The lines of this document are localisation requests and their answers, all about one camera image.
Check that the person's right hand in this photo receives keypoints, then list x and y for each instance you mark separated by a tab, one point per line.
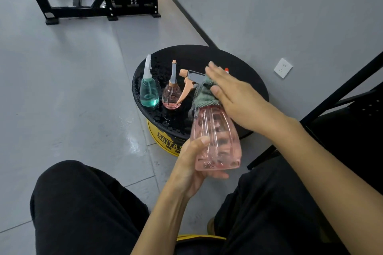
245	105

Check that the person's left hand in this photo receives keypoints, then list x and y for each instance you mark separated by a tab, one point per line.
185	174

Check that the green cleaning cloth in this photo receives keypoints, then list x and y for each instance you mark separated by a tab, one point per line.
205	96

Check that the pink spray bottle grey nozzle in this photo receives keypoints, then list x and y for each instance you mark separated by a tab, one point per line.
218	144
171	98

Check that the green spray bottle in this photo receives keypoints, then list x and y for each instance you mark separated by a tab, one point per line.
149	96

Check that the black metal rack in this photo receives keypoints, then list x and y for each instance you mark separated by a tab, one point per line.
353	126

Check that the person's right forearm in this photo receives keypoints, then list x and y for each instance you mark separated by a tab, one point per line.
335	168

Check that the person's left forearm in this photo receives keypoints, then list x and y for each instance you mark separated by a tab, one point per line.
161	225

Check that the person's light shoe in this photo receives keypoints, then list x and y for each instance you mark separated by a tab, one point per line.
211	226

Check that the yellow barrel base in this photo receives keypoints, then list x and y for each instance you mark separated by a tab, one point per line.
163	142

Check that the yellow round stool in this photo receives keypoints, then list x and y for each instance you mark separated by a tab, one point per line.
197	237

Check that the round black table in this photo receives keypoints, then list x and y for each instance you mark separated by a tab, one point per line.
191	54

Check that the white wall socket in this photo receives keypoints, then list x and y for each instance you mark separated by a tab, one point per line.
283	68

